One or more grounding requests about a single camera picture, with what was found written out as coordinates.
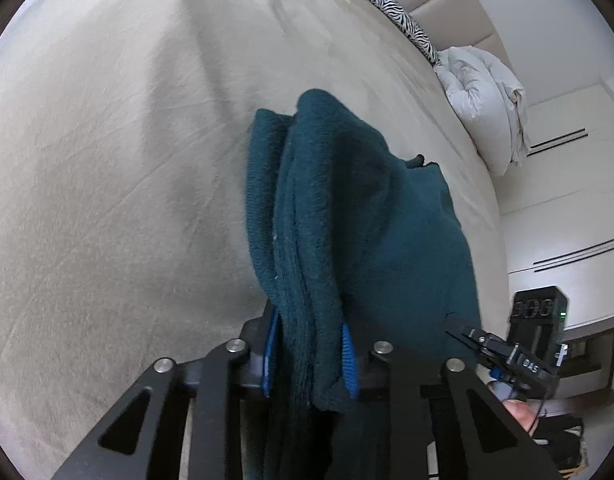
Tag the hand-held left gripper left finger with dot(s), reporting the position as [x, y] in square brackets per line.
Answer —
[270, 360]

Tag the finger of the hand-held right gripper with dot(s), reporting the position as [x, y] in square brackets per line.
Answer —
[479, 337]

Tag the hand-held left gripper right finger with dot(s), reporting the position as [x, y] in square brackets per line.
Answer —
[350, 362]

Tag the dark teal towel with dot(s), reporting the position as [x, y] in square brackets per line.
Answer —
[347, 200]

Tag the person's right hand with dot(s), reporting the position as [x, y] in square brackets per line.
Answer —
[519, 415]

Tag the brown low shelf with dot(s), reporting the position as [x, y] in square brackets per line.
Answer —
[594, 360]

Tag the white wardrobe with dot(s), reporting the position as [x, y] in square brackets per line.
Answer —
[567, 200]

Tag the dark object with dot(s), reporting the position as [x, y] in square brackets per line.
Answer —
[562, 442]

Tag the white duvet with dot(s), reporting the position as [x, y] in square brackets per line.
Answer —
[482, 105]

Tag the bed with beige sheet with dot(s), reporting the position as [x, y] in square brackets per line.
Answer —
[112, 160]

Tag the zebra striped pillow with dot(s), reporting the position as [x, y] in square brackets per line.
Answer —
[402, 20]

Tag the beige padded headboard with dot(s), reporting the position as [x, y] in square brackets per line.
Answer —
[437, 5]

